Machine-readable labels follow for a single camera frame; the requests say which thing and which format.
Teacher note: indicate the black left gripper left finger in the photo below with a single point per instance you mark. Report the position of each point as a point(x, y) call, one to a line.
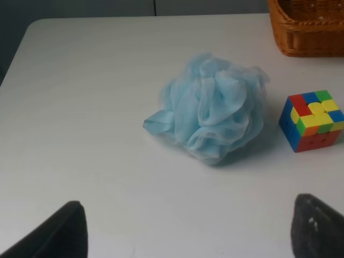
point(63, 234)

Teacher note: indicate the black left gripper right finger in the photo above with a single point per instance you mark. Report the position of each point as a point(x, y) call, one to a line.
point(316, 228)

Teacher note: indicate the brown wicker basket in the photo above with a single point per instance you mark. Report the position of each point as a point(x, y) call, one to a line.
point(308, 28)

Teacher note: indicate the multicolour puzzle cube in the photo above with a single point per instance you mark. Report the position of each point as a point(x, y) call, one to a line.
point(311, 120)

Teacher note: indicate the blue mesh bath loofah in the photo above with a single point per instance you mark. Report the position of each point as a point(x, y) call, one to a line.
point(213, 109)

